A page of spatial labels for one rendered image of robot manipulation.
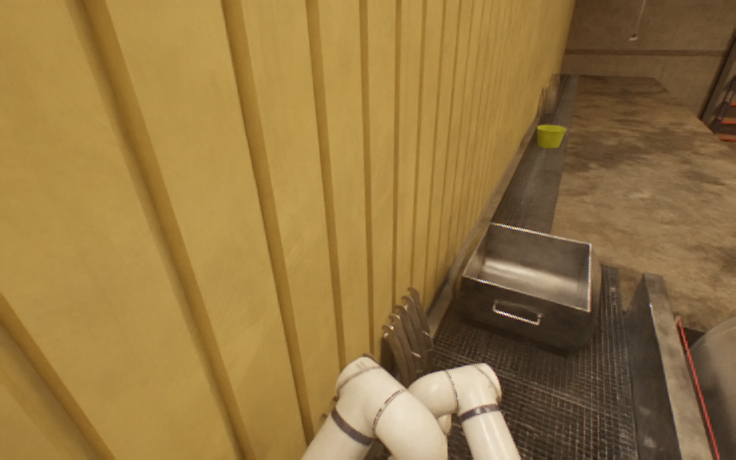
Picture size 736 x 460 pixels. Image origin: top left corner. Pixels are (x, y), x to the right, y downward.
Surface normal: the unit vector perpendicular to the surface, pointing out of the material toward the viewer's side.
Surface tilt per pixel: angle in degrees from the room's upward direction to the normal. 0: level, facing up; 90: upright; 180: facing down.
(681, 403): 2
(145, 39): 90
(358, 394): 40
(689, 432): 0
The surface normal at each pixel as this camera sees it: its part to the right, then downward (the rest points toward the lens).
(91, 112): 0.88, 0.22
